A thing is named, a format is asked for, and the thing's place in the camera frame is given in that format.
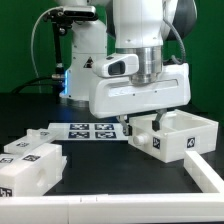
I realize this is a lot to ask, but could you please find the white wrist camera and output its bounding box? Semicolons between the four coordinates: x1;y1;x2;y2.
92;53;139;78

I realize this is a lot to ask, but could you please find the white fiducial marker base plate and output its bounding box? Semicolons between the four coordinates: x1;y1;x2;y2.
48;123;128;141

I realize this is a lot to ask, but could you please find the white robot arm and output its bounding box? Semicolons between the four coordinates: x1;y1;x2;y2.
55;0;197;133

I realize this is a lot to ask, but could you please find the black cable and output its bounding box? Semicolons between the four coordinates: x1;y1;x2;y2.
11;77;66;94

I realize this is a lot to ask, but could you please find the black camera on stand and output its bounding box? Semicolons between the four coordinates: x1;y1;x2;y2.
44;6;98;82

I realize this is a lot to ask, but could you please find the white L-shaped obstacle frame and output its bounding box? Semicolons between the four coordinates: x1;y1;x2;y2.
0;151;224;224

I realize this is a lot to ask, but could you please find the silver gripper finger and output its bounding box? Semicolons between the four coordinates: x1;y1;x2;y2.
117;115;129;136
152;109;167;131

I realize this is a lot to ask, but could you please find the white cable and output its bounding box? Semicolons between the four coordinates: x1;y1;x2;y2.
30;6;64;94

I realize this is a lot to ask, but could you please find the white cabinet top block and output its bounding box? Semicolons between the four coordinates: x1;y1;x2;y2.
0;143;66;197

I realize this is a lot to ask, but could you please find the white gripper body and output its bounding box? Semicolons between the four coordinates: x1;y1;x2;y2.
89;63;191;118

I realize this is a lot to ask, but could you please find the white cabinet body box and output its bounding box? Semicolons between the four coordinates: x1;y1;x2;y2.
128;110;218;163

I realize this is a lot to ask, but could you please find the grey braided camera cable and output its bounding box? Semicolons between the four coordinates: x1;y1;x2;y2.
162;18;186;65

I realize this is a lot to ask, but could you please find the white cabinet door panel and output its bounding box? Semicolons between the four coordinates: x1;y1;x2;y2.
4;129;59;155
0;154;22;169

